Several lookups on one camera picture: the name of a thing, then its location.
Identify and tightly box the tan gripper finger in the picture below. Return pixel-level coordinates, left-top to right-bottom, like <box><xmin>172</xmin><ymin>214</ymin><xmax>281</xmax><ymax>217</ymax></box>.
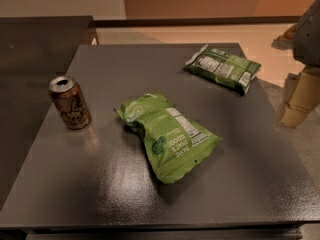
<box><xmin>273</xmin><ymin>24</ymin><xmax>297</xmax><ymax>48</ymax></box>
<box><xmin>278</xmin><ymin>72</ymin><xmax>320</xmax><ymax>128</ymax></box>

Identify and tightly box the orange LaCroix soda can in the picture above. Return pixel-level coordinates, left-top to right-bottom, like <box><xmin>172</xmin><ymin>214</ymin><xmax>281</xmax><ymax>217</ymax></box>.
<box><xmin>49</xmin><ymin>76</ymin><xmax>91</xmax><ymax>130</ymax></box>

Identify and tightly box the green jalapeno chip bag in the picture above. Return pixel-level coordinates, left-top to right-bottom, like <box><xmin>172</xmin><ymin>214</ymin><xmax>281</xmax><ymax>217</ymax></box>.
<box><xmin>184</xmin><ymin>44</ymin><xmax>261</xmax><ymax>95</ymax></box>

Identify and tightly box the large light green snack bag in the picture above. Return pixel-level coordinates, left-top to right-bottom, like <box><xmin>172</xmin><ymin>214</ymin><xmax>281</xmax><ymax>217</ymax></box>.
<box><xmin>116</xmin><ymin>92</ymin><xmax>222</xmax><ymax>184</ymax></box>

